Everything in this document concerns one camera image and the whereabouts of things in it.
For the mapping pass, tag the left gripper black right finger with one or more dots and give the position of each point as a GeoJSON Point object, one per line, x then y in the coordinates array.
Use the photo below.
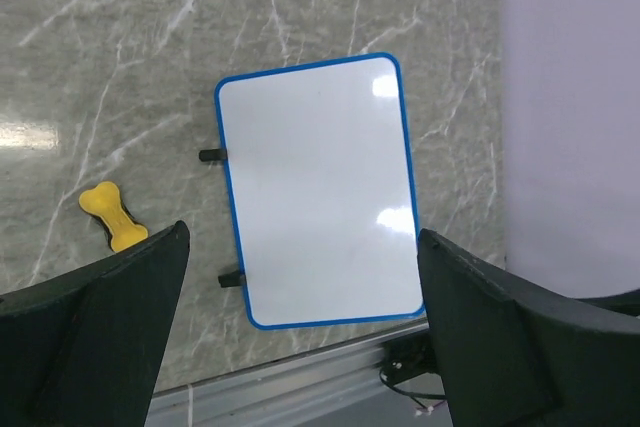
{"type": "Point", "coordinates": [512, 353]}

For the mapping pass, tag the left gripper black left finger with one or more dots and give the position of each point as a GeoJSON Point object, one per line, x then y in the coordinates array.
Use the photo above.
{"type": "Point", "coordinates": [85, 348]}

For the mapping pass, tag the yellow whiteboard eraser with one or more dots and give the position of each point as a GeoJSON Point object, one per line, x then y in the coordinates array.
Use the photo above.
{"type": "Point", "coordinates": [104, 203]}

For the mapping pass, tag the blue framed whiteboard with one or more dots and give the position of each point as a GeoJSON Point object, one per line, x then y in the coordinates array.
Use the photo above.
{"type": "Point", "coordinates": [322, 193]}

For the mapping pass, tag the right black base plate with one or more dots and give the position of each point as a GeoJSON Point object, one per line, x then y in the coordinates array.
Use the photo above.
{"type": "Point", "coordinates": [407, 357]}

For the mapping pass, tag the aluminium mounting rail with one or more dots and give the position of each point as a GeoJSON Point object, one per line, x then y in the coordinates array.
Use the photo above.
{"type": "Point", "coordinates": [286, 392]}

